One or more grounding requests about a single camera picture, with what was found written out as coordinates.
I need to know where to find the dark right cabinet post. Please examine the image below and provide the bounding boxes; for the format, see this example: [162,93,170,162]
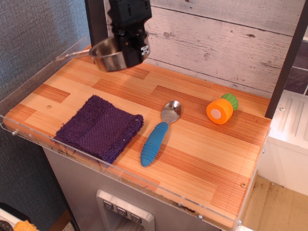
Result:
[265,0,308,119]

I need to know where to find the small steel saucepan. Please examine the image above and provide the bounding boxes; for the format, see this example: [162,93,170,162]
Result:
[55,38,128,72]

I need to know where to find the orange object bottom left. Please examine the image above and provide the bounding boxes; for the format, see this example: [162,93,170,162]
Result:
[13,220,37,231]

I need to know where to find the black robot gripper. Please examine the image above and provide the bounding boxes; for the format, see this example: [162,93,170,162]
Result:
[108,0,152,68]

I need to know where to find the white toy sink unit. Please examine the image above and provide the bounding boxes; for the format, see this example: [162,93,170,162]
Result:
[257,90,308,195]

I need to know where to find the dark cabinet post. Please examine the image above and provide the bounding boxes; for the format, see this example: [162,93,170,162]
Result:
[265,0,308,119]
[84,0,108,47]

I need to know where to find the blue handled metal spoon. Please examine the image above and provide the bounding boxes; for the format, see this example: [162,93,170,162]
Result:
[140,101,181,167]

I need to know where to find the dark left cabinet post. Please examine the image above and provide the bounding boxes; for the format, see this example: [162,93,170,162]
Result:
[84,0,108,47]

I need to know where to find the orange toy carrot piece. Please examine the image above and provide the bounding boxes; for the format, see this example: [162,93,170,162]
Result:
[206,93,239,125]

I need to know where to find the silver dispenser button panel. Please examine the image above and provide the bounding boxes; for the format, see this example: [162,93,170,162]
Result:
[96,189,155,231]

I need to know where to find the purple folded towel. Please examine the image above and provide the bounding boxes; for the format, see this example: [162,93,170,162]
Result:
[54,95,143,164]

